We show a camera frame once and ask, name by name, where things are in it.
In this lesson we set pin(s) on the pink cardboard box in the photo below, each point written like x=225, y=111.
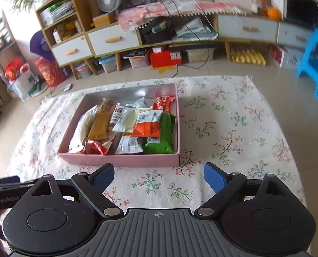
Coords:
x=126, y=151

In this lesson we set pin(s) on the clear bin with keyboard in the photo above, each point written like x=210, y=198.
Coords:
x=138, y=57

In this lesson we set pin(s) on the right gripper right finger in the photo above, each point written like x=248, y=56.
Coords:
x=226, y=186

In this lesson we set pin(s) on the pink floral cabinet cloth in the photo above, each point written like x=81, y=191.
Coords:
x=133, y=18

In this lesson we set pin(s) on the floral white tablecloth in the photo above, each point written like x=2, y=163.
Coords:
x=220, y=119

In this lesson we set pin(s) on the lower orange fruit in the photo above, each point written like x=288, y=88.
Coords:
x=274, y=13

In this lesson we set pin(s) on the white power adapter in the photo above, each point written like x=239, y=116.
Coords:
x=67, y=87

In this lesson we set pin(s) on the black storage basket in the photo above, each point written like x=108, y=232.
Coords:
x=158, y=30

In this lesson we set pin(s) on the white desk fan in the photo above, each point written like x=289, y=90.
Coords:
x=108, y=5

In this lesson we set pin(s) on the purple umbrella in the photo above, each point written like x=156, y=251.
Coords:
x=38, y=45

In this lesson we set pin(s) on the white shopping bag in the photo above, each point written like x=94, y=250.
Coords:
x=21, y=80

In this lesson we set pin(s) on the green snack packet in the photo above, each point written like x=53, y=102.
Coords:
x=164, y=144

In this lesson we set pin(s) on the white chocolate cookie packet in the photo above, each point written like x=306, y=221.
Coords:
x=115, y=117

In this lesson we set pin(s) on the clear wafer snack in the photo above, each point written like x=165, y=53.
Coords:
x=82, y=130

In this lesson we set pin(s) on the red strawberry snack packet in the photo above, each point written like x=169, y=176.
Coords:
x=163, y=103

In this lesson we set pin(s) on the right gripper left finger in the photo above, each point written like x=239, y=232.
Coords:
x=90, y=188

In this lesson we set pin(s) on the red festive bag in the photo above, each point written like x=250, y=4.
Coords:
x=50, y=71

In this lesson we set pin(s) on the red candy packet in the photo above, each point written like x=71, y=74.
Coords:
x=99, y=147

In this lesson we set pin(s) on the blue lid storage bin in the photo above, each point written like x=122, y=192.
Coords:
x=108, y=63

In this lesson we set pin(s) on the gold snack bar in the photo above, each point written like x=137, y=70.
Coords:
x=99, y=127

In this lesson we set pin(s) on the red cardboard box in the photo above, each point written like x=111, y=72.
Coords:
x=165, y=59

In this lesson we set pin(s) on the wooden tv cabinet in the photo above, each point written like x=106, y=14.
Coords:
x=69, y=30

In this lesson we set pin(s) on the orange white snack packet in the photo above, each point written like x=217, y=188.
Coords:
x=147, y=124

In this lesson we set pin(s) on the yellow egg tray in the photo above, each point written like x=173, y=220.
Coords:
x=247, y=55

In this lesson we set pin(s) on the brown cracker packet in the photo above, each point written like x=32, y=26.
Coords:
x=107, y=105

